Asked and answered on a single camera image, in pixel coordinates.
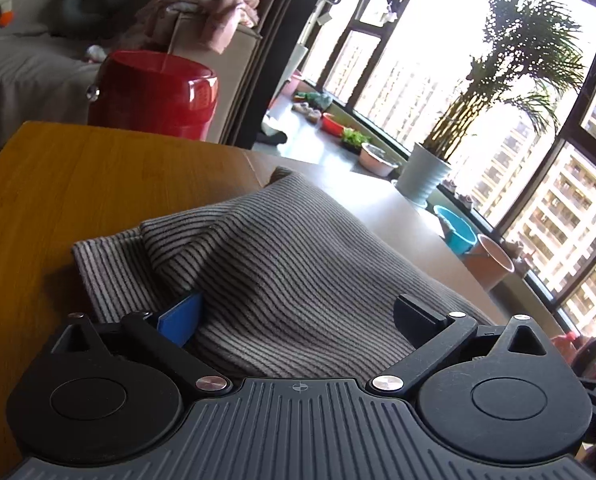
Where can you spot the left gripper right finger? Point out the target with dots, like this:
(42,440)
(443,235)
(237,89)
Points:
(455,353)

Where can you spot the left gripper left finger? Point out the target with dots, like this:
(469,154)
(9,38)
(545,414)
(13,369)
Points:
(144,352)

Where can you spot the striped grey sweater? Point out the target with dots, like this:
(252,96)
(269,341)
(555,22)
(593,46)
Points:
(291,284)

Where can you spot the pink clothes pile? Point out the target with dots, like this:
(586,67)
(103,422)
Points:
(222,18)

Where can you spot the pink flower pot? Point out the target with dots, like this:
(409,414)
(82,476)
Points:
(488,262)

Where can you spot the blue plastic basin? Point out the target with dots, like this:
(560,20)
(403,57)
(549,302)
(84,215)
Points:
(458,235)

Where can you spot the white ribbed plant pot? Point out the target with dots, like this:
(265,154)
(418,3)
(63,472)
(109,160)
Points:
(420,175)

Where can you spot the white bowl planter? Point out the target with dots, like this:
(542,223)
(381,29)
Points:
(375,160)

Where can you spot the green leafy seedling tray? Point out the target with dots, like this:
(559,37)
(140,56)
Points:
(352,140)

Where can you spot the red basin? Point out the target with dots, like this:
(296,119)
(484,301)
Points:
(331,125)

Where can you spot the beige cardboard box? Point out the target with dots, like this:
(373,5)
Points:
(231,67)

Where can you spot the pink plastic bucket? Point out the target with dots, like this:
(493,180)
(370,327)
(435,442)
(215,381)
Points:
(290,87)

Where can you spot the green palm plant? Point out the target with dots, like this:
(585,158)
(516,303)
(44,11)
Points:
(534,58)

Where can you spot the grey covered sofa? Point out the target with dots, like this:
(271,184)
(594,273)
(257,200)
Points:
(44,73)

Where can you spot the grey neck pillow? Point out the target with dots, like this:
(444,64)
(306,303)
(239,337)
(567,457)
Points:
(79,17)

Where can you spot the dark brown curtain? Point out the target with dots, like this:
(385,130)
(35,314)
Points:
(281,24)

